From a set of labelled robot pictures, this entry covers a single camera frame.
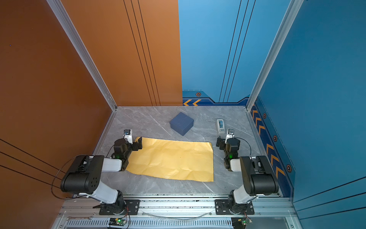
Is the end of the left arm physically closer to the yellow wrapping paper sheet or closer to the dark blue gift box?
the yellow wrapping paper sheet

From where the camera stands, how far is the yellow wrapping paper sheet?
86 centimetres

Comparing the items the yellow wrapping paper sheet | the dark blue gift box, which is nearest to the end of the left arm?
the yellow wrapping paper sheet

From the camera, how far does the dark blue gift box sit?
1013 mm

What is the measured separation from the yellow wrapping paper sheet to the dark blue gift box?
0.08 m
